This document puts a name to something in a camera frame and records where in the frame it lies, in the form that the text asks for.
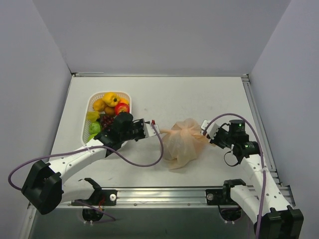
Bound red fake apple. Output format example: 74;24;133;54
115;103;130;116

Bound orange fake tangerine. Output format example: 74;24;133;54
119;98;130;105

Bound translucent orange plastic bag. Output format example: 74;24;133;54
160;118;216;170

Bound yellow fake bell pepper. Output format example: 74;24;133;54
102;92;120;108

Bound white perforated plastic basket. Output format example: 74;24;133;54
81;91;132;144

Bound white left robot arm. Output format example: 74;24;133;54
21;113;158;215

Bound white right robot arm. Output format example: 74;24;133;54
201;119;304;239

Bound dark red fake grapes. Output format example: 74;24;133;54
100;115;115;130

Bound brown fake kiwi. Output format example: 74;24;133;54
104;106;116;117

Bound green fake custard apple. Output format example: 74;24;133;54
89;121;101;134

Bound orange fake fruit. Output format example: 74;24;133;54
93;99;107;112

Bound yellow fake starfruit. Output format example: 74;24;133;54
86;111;100;122

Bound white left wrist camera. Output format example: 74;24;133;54
143;120;160;138

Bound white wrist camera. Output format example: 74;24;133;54
143;120;160;138
200;120;220;139

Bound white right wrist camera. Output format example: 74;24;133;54
200;120;220;139

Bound aluminium right side rail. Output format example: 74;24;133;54
241;74;285;186

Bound aluminium rail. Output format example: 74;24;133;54
241;74;285;186
27;187;296;210

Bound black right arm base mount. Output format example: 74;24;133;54
205;188;238;206

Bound aluminium front rail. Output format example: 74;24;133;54
27;187;296;210

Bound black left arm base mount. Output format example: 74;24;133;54
71;189;118;206

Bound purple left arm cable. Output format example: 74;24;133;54
8;123;165;222

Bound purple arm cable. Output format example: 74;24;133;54
201;113;269;239
8;123;165;222

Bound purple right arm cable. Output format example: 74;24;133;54
201;113;269;239

